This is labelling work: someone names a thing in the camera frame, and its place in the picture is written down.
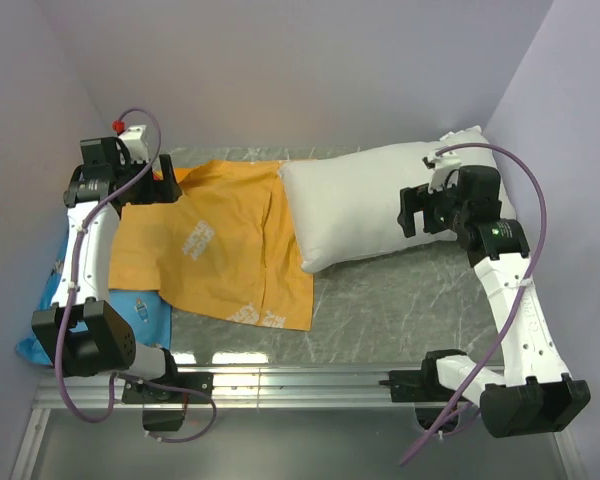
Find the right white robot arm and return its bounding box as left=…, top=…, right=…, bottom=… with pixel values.
left=397, top=166, right=591, bottom=438

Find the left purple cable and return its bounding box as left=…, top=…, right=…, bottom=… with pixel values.
left=53, top=108, right=217, bottom=444

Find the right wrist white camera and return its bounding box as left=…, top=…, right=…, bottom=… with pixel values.
left=423, top=151, right=462, bottom=193

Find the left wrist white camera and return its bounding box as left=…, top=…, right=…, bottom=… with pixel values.
left=112, top=120, right=149, bottom=163

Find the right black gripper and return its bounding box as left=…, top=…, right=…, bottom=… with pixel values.
left=397, top=172, right=469, bottom=237

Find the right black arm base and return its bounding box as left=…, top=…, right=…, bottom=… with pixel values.
left=378, top=369, right=481, bottom=436

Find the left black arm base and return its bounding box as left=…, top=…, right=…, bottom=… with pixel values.
left=121, top=372, right=217, bottom=444

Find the aluminium mounting rail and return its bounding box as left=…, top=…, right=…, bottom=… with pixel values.
left=32, top=363, right=447, bottom=410

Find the purple cable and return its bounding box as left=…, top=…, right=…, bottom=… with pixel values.
left=398, top=143, right=548, bottom=466
left=53, top=108, right=217, bottom=444

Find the wrist white camera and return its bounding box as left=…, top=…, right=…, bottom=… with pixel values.
left=423, top=151, right=462, bottom=193
left=112, top=120, right=149, bottom=163

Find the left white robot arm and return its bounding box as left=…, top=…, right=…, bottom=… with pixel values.
left=32, top=125, right=182, bottom=402

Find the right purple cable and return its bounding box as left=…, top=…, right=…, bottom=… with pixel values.
left=398, top=143, right=548, bottom=466

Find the orange pillowcase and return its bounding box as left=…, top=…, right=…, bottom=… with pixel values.
left=108, top=160, right=314, bottom=331

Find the blue cartoon pillow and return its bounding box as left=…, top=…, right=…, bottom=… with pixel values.
left=15, top=236, right=172, bottom=366

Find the white pillow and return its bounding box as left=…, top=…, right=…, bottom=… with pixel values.
left=278, top=126, right=487, bottom=274

